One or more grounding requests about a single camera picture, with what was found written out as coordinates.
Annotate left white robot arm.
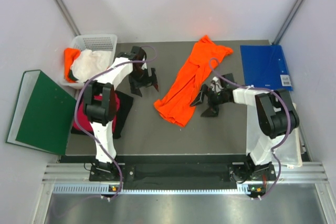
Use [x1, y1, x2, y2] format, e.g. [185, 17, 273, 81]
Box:
[82, 46, 159, 181]

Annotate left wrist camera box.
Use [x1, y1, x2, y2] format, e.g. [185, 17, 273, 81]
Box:
[130, 46, 147, 61]

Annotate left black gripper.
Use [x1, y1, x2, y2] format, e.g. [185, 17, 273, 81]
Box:
[129, 67, 158, 97]

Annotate slotted grey cable duct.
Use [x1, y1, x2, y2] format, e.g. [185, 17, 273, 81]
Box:
[52, 184, 262, 195]

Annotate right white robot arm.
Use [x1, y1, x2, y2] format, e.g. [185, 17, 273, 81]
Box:
[190, 82, 302, 183]

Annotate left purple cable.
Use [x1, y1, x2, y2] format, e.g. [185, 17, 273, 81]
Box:
[74, 45, 158, 200]

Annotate white t shirt in basket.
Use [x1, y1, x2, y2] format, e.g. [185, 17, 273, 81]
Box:
[70, 49, 112, 82]

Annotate magenta folded t shirt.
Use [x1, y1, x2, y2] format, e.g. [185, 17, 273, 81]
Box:
[73, 94, 120, 133]

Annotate white perforated plastic basket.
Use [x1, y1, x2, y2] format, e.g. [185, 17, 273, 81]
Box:
[59, 34, 118, 89]

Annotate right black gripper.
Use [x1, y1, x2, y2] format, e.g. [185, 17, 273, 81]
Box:
[190, 84, 227, 118]

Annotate aluminium frame rail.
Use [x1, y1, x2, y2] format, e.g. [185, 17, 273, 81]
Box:
[43, 162, 328, 184]

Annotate blue folder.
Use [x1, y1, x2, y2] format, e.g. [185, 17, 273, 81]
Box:
[240, 45, 293, 91]

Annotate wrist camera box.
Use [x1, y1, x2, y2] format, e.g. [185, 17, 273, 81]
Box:
[130, 46, 147, 61]
[220, 73, 235, 88]

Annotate orange t shirt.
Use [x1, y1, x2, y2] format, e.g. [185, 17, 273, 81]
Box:
[154, 35, 234, 127]
[64, 48, 81, 83]

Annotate green ring binder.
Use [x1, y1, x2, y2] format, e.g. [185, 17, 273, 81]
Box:
[6, 70, 76, 155]

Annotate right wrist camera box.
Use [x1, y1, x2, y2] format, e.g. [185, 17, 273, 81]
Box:
[220, 73, 235, 88]

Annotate black folded t shirt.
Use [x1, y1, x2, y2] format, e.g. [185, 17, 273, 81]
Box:
[70, 90, 134, 140]

